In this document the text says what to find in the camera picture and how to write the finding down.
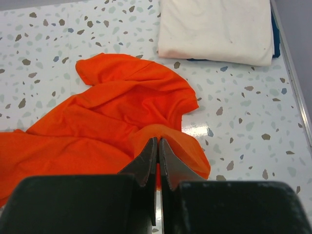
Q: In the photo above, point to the folded blue t-shirt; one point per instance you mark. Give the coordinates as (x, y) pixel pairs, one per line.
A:
(276, 36)

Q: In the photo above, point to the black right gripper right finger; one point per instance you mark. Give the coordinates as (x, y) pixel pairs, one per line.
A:
(192, 205)

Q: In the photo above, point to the folded cream t-shirt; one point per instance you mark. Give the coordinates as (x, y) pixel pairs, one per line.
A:
(217, 29)

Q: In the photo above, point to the orange t-shirt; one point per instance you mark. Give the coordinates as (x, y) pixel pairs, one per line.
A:
(100, 131)

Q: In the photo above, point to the aluminium frame rail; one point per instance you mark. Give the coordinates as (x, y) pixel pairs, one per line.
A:
(294, 19)

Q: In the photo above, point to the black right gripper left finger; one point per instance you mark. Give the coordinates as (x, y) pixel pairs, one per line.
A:
(124, 203)

